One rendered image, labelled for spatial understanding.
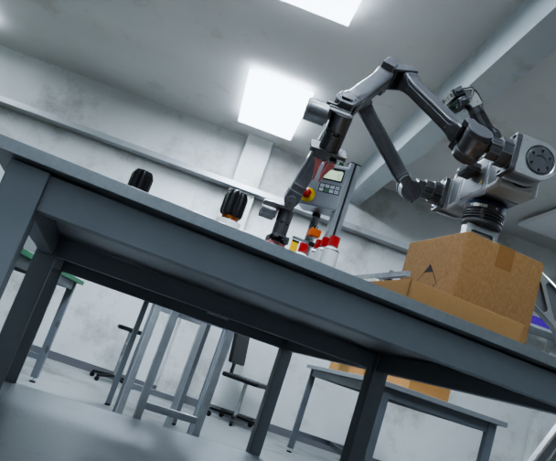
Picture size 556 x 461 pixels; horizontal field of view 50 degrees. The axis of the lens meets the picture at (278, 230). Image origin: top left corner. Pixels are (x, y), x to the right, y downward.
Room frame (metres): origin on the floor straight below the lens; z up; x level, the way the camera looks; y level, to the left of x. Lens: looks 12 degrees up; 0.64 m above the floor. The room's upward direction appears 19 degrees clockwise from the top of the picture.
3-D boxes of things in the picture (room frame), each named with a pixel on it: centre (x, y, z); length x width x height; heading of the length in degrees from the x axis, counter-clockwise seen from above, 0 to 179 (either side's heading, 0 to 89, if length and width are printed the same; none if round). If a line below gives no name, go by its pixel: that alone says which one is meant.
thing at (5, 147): (2.02, 0.08, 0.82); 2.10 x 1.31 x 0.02; 15
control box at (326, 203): (2.32, -0.13, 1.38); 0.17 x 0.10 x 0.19; 70
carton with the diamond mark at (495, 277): (1.62, -0.54, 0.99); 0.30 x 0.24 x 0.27; 14
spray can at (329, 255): (1.83, -0.18, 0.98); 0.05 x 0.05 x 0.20
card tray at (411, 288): (1.24, -0.34, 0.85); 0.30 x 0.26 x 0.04; 15
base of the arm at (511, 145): (1.65, -0.55, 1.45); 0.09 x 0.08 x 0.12; 5
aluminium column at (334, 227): (2.28, -0.20, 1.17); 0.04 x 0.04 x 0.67; 15
